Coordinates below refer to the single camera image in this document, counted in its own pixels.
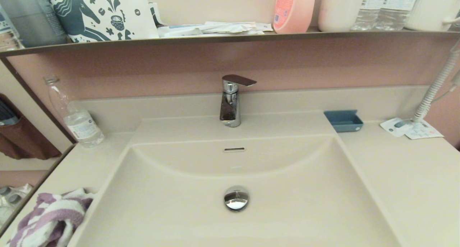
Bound brown wall shelf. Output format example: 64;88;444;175
0;29;460;58

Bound blue plastic soap dish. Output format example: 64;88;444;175
323;110;364;133

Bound cream ceramic sink basin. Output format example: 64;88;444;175
68;112;408;247

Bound purple white striped towel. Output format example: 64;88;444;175
7;188;96;247

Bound white plastic jar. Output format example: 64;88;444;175
318;0;365;32

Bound clear bottle white label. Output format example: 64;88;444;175
44;76;105;148

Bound chrome faucet body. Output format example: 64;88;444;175
220;80;242;128

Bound white ribbed mug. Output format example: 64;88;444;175
404;0;460;32

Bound white printed leaflet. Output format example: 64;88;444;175
405;119;444;140

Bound chrome drain stopper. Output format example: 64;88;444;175
224;186;249;212

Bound clear plastic water bottle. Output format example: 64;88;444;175
350;0;383;32
375;0;421;31

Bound white tube blue stripe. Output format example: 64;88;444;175
157;24;205;38

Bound chrome faucet lever handle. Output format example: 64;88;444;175
222;74;257;87

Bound small black white box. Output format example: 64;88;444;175
148;2;166;26

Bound flat white packet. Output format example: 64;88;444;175
204;22;258;34

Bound gray pouch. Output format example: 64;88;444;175
0;0;69;50

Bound white coiled cord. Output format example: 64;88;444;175
413;42;460;123

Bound pink lotion bottle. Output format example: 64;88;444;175
272;0;317;34

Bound white card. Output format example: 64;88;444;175
380;118;414;138

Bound white horse print bag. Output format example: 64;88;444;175
43;0;160;43

